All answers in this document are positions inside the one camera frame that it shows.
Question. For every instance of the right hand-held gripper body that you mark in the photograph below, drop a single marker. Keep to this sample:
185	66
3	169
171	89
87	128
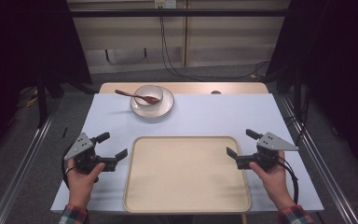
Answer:
272	143

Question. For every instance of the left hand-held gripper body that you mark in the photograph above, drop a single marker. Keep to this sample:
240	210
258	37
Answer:
82	146

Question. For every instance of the person's left hand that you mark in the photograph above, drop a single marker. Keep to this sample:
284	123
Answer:
80	186

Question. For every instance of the person's right hand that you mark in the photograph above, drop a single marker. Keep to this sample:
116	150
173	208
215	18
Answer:
275	183

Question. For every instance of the small black pen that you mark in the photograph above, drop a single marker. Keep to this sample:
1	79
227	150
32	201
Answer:
64	132

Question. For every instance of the pale blue table cover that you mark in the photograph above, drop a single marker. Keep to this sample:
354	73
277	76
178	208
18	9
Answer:
199	119

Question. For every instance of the beige rectangular tray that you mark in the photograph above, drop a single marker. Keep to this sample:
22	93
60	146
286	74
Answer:
186	177

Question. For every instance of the brown round table cap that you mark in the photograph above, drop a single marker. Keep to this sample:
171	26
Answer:
216	92

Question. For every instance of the brown wooden spoon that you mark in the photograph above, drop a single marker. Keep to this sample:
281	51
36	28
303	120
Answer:
152	100

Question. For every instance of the white bowl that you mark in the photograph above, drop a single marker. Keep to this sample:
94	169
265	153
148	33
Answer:
147	90

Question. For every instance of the white saucer plate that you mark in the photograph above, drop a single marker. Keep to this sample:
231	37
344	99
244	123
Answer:
166	105

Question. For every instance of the black curtain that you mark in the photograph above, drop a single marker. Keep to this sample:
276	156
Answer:
338	62
18	56

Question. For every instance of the aluminium floor rail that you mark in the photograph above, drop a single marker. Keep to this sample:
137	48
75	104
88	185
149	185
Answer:
24	161
320	161

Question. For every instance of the black stand post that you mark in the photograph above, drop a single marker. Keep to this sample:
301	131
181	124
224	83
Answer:
42	102
297	93

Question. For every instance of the black horizontal frame bar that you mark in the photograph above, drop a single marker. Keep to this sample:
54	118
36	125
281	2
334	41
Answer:
180	12

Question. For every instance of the white wall socket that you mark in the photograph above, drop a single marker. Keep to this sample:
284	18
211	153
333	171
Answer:
165	3

